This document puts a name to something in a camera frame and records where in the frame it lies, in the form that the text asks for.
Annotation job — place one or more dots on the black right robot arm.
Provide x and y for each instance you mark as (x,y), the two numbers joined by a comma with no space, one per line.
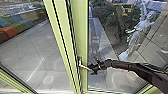
(143,70)

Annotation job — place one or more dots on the orange outdoor bench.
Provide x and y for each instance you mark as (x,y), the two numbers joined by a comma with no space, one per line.
(8,33)

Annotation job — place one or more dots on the green framed glass door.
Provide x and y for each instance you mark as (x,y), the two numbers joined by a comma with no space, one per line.
(61,40)
(81,33)

